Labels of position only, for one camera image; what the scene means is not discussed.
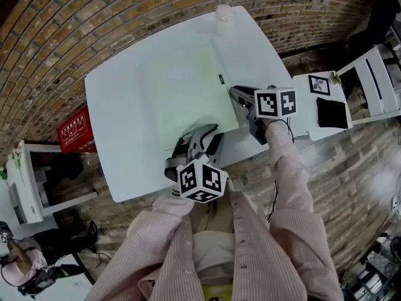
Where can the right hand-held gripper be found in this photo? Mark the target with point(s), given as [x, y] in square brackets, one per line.
[274, 103]

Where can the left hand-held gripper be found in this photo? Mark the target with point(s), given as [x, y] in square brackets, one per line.
[202, 180]

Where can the light green folder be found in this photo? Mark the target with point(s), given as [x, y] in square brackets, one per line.
[191, 99]

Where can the person's right forearm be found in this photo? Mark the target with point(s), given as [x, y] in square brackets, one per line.
[288, 168]

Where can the person's left forearm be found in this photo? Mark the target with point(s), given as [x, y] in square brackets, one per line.
[163, 224]

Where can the white open shelf unit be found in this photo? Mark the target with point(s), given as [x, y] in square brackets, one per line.
[372, 83]

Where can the white open cabinet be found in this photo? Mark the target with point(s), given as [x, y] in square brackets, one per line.
[29, 180]

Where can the small white side table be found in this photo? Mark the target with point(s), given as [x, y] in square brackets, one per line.
[304, 118]

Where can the pale pink bottle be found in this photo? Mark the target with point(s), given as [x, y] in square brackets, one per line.
[224, 19]

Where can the black cloth pouch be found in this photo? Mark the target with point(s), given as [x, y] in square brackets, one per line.
[332, 113]

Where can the small dried plant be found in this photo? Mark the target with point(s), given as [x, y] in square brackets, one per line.
[336, 77]

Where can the red sign board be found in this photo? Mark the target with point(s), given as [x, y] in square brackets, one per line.
[76, 130]

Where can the pink striped shirt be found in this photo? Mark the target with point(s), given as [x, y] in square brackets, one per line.
[250, 252]

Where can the black office chair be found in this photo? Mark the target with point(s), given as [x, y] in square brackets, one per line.
[377, 24]

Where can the yellow printed item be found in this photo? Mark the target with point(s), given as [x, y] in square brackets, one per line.
[216, 293]

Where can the green leafy plant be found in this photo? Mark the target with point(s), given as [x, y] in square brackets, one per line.
[3, 173]

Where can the black picture frame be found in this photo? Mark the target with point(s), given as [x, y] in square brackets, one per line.
[319, 85]

